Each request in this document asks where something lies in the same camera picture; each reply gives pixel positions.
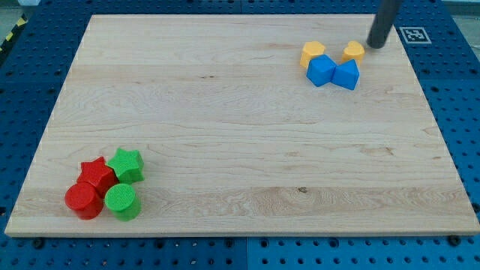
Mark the yellow heart block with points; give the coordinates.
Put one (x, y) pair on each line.
(353, 51)

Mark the light wooden board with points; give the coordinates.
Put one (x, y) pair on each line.
(237, 141)

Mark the blue cube block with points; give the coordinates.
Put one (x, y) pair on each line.
(320, 70)

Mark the yellow hexagon block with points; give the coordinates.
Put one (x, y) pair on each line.
(311, 50)

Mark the green star block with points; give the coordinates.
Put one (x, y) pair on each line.
(127, 166)

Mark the blue triangular block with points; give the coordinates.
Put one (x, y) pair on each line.
(346, 75)

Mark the green cylinder block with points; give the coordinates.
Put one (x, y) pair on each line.
(123, 202)

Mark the red star block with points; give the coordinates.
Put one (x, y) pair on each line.
(98, 174)

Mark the red cylinder block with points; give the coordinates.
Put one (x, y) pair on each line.
(84, 201)

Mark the white fiducial marker tag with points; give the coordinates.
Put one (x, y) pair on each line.
(415, 35)

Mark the yellow black hazard tape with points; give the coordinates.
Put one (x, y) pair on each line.
(14, 34)

